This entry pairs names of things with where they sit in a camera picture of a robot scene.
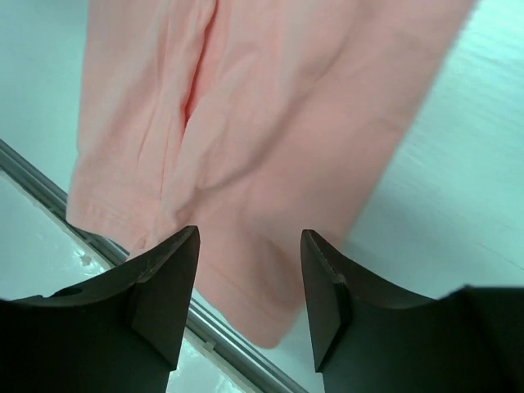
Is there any salmon pink t shirt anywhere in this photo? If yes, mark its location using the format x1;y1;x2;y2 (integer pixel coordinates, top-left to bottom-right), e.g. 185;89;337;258
66;0;474;349

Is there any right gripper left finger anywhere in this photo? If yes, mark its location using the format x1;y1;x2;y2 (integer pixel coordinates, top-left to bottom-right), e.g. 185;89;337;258
1;226;200;393

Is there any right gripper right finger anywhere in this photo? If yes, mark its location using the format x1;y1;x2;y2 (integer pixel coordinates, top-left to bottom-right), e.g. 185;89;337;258
300;230;523;393

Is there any aluminium table rail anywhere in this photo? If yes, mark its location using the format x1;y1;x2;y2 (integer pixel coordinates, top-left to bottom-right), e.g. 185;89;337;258
1;142;305;392

